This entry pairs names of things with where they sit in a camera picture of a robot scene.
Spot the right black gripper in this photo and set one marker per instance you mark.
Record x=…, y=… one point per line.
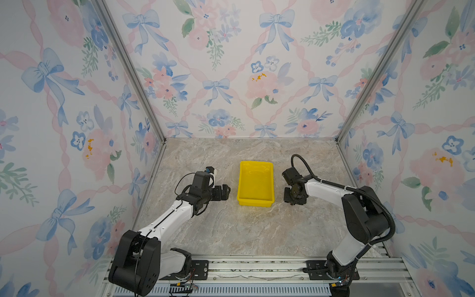
x=286, y=199

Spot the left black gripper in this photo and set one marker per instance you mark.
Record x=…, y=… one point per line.
x=224, y=192

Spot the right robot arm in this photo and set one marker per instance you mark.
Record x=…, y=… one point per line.
x=368, y=221

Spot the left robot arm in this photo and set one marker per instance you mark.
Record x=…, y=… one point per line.
x=139, y=261

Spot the yellow plastic bin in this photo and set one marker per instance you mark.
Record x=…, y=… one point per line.
x=256, y=184

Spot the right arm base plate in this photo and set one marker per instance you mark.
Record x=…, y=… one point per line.
x=325, y=270

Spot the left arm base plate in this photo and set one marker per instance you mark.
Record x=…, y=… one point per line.
x=195, y=269

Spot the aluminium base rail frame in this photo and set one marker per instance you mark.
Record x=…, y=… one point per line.
x=275, y=276

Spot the left corner aluminium post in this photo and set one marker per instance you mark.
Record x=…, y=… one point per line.
x=116, y=39

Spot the corner aluminium post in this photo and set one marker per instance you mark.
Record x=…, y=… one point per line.
x=116, y=39
x=407, y=21

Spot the right corner aluminium post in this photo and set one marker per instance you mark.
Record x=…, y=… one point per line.
x=407, y=21

